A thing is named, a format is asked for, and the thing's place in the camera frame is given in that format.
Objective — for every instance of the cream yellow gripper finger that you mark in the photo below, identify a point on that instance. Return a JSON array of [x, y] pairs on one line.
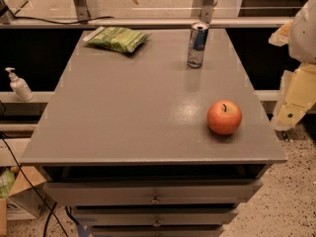
[[297, 96], [281, 35]]

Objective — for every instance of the red yellow apple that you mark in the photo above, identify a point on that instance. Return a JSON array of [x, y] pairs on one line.
[[224, 117]]

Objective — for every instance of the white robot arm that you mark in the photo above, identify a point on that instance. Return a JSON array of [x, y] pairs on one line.
[[302, 38]]

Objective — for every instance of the green jalapeno chip bag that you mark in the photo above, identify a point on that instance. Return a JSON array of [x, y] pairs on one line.
[[117, 39]]

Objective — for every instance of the blue silver energy drink can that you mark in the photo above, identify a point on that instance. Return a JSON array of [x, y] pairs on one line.
[[197, 42]]

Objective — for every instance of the white pump dispenser bottle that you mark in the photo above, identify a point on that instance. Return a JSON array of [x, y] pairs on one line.
[[19, 86]]

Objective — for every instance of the cardboard box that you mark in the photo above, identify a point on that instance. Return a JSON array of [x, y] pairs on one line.
[[22, 197]]

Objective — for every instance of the grey metal frame post right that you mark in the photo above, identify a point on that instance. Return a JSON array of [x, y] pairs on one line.
[[207, 10]]

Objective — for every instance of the grey metal frame post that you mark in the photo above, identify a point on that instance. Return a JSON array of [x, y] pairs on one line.
[[81, 10], [207, 10]]

